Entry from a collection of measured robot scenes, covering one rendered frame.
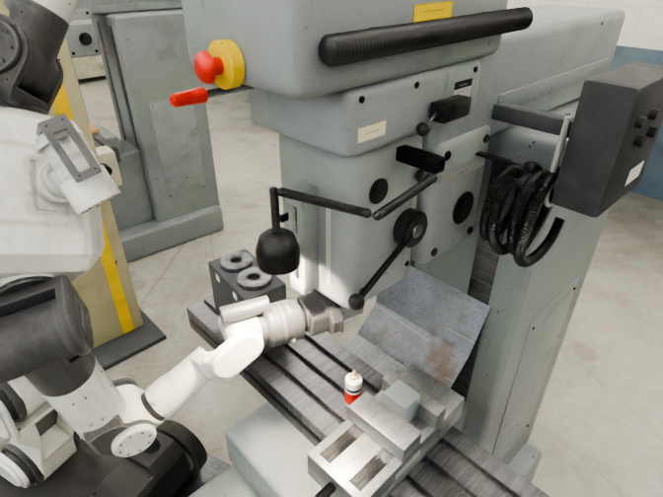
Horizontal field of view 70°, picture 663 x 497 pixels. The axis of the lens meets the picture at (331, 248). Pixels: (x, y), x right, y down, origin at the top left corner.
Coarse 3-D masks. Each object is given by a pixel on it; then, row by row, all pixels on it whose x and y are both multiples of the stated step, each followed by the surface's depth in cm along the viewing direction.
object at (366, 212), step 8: (280, 192) 70; (288, 192) 70; (296, 192) 69; (304, 200) 69; (312, 200) 68; (320, 200) 68; (328, 200) 67; (336, 208) 67; (344, 208) 66; (352, 208) 66; (360, 208) 65; (368, 208) 65; (360, 216) 66; (368, 216) 65
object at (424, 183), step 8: (432, 176) 75; (416, 184) 72; (424, 184) 72; (408, 192) 69; (416, 192) 71; (392, 200) 67; (400, 200) 68; (384, 208) 65; (392, 208) 66; (376, 216) 64; (384, 216) 65
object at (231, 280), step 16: (224, 256) 133; (240, 256) 133; (224, 272) 129; (240, 272) 126; (256, 272) 126; (224, 288) 129; (240, 288) 123; (256, 288) 121; (272, 288) 123; (224, 304) 133
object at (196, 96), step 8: (200, 88) 71; (216, 88) 73; (240, 88) 75; (248, 88) 76; (176, 96) 68; (184, 96) 69; (192, 96) 70; (200, 96) 70; (208, 96) 72; (216, 96) 73; (176, 104) 69; (184, 104) 70; (192, 104) 71
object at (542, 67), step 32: (512, 32) 88; (544, 32) 95; (576, 32) 105; (608, 32) 117; (480, 64) 83; (512, 64) 91; (544, 64) 100; (576, 64) 112; (608, 64) 126; (480, 96) 87; (512, 96) 95; (544, 96) 105; (576, 96) 119; (448, 128) 84
